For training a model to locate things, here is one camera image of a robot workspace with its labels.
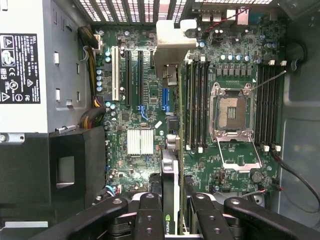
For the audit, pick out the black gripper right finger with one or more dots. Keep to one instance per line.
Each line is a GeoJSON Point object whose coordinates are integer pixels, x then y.
{"type": "Point", "coordinates": [210, 222]}

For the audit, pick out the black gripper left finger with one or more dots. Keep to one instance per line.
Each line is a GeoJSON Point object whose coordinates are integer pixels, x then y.
{"type": "Point", "coordinates": [150, 220]}

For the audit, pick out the green motherboard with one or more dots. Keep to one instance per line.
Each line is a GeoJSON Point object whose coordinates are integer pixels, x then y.
{"type": "Point", "coordinates": [200, 165]}

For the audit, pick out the metal socket cover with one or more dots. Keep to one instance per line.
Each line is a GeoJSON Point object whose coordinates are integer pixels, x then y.
{"type": "Point", "coordinates": [240, 166]}

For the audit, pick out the silver finned heatsink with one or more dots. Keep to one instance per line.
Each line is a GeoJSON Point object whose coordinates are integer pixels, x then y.
{"type": "Point", "coordinates": [140, 142]}

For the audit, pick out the CPU socket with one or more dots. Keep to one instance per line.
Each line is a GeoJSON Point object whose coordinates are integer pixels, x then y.
{"type": "Point", "coordinates": [231, 112]}

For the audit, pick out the blue expansion slot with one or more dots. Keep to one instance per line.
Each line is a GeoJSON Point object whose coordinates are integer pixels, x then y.
{"type": "Point", "coordinates": [166, 100]}

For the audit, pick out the black RAM slot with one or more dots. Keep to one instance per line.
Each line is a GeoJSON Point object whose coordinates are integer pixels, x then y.
{"type": "Point", "coordinates": [266, 107]}
{"type": "Point", "coordinates": [206, 100]}
{"type": "Point", "coordinates": [273, 107]}
{"type": "Point", "coordinates": [187, 100]}
{"type": "Point", "coordinates": [280, 107]}
{"type": "Point", "coordinates": [200, 100]}
{"type": "Point", "coordinates": [259, 107]}
{"type": "Point", "coordinates": [195, 100]}

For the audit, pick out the open black PC case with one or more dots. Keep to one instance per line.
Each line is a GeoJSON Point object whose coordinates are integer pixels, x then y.
{"type": "Point", "coordinates": [300, 125]}

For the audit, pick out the black plastic shroud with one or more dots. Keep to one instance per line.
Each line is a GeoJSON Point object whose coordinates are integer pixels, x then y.
{"type": "Point", "coordinates": [25, 170]}

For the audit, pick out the long black expansion slot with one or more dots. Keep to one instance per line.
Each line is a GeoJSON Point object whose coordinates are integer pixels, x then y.
{"type": "Point", "coordinates": [140, 77]}
{"type": "Point", "coordinates": [128, 77]}

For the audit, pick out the white expansion slot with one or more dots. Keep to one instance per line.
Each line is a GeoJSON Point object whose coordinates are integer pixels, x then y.
{"type": "Point", "coordinates": [115, 75]}

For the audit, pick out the short black expansion slot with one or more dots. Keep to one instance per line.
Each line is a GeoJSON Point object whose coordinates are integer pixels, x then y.
{"type": "Point", "coordinates": [152, 60]}

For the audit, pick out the grey power supply unit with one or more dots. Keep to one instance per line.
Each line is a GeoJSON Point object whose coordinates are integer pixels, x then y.
{"type": "Point", "coordinates": [62, 75]}

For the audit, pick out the silver rear port cluster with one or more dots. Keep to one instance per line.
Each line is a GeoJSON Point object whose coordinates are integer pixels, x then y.
{"type": "Point", "coordinates": [207, 16]}

